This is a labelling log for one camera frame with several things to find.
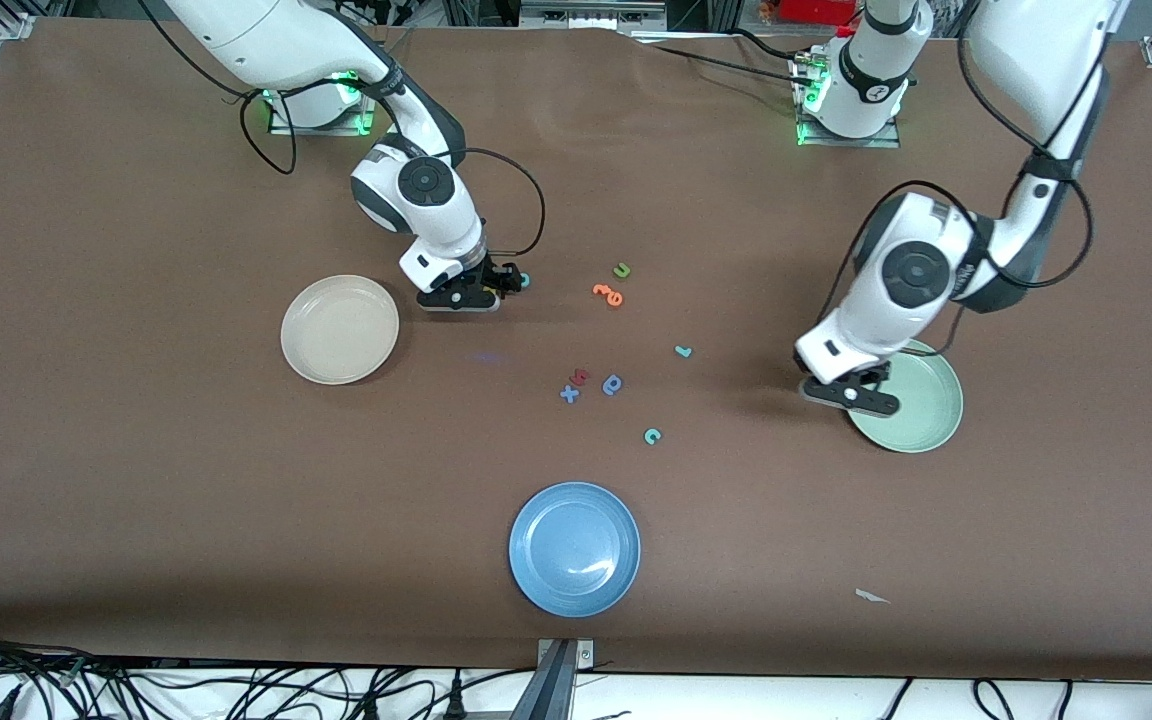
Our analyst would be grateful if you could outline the green round plate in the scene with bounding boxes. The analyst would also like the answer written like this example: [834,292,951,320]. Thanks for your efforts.
[841,338,965,454]

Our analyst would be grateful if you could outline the beige round plate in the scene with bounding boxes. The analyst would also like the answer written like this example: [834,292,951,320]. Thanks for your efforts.
[280,274,401,386]

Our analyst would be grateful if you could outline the blue round plate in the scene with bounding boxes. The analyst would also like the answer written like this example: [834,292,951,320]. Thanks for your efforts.
[508,481,642,618]

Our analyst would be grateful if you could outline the black equipment box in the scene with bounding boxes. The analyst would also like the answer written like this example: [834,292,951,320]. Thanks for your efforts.
[521,0,672,31]

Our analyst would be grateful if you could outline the red box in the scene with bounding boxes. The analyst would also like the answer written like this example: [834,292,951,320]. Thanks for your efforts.
[774,0,862,26]

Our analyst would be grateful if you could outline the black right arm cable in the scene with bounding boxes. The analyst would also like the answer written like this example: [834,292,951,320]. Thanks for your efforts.
[239,60,547,259]

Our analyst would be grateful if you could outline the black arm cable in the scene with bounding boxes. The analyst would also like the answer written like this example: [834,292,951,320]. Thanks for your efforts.
[239,60,547,259]
[841,0,1097,361]

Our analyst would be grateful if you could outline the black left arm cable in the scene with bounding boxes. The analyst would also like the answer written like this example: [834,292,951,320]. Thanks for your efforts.
[841,0,1097,361]

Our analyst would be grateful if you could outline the black base cable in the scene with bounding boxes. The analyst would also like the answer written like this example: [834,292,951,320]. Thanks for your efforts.
[731,26,812,63]
[636,40,817,93]

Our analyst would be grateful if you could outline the grey metal table bracket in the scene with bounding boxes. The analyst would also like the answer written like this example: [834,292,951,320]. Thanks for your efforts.
[508,638,597,720]

